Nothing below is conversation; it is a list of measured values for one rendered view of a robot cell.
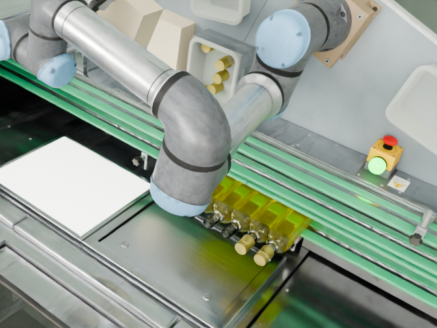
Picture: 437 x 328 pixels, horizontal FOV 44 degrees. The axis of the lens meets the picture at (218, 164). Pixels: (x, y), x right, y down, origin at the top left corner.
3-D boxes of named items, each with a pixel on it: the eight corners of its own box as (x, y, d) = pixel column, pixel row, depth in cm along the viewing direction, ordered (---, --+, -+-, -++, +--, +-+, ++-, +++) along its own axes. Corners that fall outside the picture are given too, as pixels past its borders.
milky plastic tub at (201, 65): (198, 93, 178) (182, 101, 172) (207, 27, 165) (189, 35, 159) (242, 113, 171) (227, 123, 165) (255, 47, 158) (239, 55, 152)
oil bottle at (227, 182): (232, 176, 168) (191, 209, 152) (235, 161, 164) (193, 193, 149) (248, 183, 165) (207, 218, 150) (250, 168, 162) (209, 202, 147)
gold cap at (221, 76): (220, 67, 167) (212, 71, 163) (230, 71, 165) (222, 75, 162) (219, 77, 169) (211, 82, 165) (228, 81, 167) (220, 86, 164)
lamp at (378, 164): (368, 166, 146) (364, 172, 144) (373, 153, 143) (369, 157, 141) (384, 174, 144) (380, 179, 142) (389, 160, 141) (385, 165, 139)
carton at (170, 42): (160, 54, 181) (145, 61, 176) (166, 8, 172) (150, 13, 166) (188, 69, 177) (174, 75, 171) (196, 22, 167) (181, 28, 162)
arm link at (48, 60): (52, 49, 102) (13, 21, 106) (48, 97, 110) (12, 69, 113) (84, 39, 108) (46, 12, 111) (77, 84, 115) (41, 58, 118)
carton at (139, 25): (118, -31, 136) (97, -26, 131) (163, 8, 134) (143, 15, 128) (105, 8, 145) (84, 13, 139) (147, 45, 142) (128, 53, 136)
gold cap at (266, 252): (275, 248, 137) (266, 258, 134) (272, 259, 139) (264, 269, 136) (263, 243, 139) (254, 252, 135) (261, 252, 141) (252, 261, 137)
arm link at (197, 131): (220, 125, 82) (13, -28, 97) (200, 176, 89) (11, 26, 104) (261, 101, 90) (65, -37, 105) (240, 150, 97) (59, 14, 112)
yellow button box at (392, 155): (372, 157, 152) (363, 168, 147) (380, 135, 148) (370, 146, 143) (396, 168, 149) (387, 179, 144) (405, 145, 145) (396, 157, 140)
